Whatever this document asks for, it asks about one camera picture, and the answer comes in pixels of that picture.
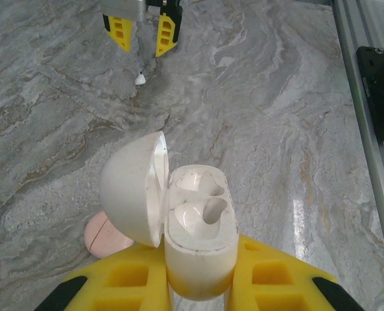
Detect pink earbud charging case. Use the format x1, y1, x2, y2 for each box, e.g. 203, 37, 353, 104
84, 212, 135, 259

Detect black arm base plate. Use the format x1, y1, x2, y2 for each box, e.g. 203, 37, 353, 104
356, 45, 384, 143

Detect white earbud charging case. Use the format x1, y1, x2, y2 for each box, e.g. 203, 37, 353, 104
99, 131, 238, 301

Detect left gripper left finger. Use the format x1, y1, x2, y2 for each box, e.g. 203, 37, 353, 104
42, 242, 172, 311

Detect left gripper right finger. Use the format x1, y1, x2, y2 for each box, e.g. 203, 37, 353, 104
226, 235, 365, 311

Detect wide aluminium mounting rail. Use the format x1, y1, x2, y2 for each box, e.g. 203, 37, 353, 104
333, 0, 384, 279

